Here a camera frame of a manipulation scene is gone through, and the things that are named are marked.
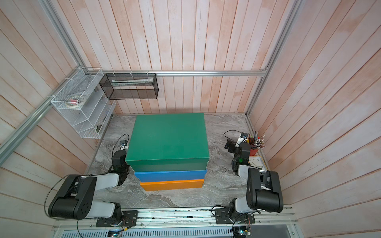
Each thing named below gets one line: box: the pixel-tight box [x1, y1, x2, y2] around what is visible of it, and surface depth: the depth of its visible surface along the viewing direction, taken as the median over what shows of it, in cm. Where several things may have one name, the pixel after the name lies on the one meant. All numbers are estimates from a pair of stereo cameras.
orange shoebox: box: [139, 178, 205, 192], surface depth 83 cm
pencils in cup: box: [246, 130, 266, 154], surface depth 84 cm
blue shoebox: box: [134, 169, 208, 183], surface depth 73 cm
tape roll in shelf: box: [64, 94, 87, 109], surface depth 75 cm
